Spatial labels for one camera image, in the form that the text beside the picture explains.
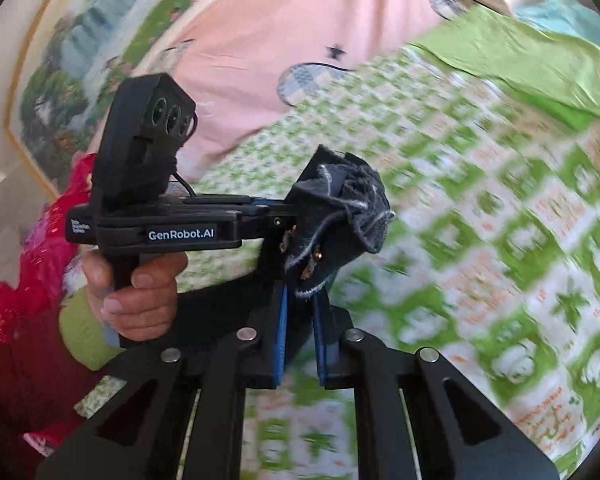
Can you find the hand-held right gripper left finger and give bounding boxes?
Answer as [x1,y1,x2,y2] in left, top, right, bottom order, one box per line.
[35,280,288,480]

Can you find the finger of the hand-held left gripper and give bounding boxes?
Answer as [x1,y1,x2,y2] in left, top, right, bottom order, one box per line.
[180,194,295,210]
[239,209,299,241]

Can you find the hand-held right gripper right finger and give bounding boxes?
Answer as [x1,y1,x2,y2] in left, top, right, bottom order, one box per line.
[312,296,561,480]

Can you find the dark pants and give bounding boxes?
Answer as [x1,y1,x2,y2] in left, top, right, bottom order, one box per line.
[172,144,397,367]

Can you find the person's left hand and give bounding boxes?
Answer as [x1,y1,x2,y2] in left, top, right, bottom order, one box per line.
[82,250,189,342]

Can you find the pink printed blanket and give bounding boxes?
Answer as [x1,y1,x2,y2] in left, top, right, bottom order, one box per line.
[130,0,517,182]

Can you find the green patterned bedsheet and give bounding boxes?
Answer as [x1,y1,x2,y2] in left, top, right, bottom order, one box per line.
[75,45,600,480]

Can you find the red cloth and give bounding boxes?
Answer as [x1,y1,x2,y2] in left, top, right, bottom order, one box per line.
[0,152,127,461]

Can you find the plain green cloth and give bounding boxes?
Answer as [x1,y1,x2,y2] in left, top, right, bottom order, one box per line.
[409,5,600,132]

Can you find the teal cloth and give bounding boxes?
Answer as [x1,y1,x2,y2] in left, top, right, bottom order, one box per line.
[514,0,600,54]

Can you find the black cable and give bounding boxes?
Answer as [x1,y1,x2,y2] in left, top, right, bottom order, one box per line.
[171,110,199,198]

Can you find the landscape wall poster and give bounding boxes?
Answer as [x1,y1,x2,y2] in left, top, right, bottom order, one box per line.
[7,0,241,197]

